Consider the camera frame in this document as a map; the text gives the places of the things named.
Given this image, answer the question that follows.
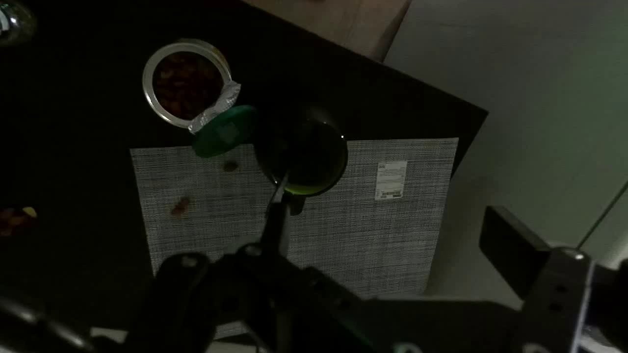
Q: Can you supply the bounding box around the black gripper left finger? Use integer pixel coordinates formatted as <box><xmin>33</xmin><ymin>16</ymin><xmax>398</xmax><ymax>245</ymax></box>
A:
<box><xmin>123</xmin><ymin>249</ymin><xmax>274</xmax><ymax>353</ymax></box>

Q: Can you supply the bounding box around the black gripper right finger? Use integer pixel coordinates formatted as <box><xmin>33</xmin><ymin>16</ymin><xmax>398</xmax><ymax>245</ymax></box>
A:
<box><xmin>478</xmin><ymin>206</ymin><xmax>592</xmax><ymax>353</ymax></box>

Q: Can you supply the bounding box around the grey woven placemat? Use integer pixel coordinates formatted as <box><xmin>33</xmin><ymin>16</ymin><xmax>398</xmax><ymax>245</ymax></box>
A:
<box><xmin>131</xmin><ymin>137</ymin><xmax>457</xmax><ymax>298</ymax></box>

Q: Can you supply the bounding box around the dark green mug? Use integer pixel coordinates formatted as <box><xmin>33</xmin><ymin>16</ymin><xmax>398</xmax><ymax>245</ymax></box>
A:
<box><xmin>253</xmin><ymin>104</ymin><xmax>347</xmax><ymax>216</ymax></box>

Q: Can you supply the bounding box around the white label on placemat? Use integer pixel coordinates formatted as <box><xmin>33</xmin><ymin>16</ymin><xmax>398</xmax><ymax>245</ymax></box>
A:
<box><xmin>374</xmin><ymin>161</ymin><xmax>408</xmax><ymax>200</ymax></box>

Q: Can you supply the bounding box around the open snack cup with foil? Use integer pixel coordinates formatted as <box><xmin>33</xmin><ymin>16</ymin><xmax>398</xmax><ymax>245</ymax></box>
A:
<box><xmin>141</xmin><ymin>39</ymin><xmax>241</xmax><ymax>133</ymax></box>

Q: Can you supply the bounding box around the black side table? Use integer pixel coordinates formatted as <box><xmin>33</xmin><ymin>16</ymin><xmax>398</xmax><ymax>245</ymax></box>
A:
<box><xmin>0</xmin><ymin>0</ymin><xmax>486</xmax><ymax>327</ymax></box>

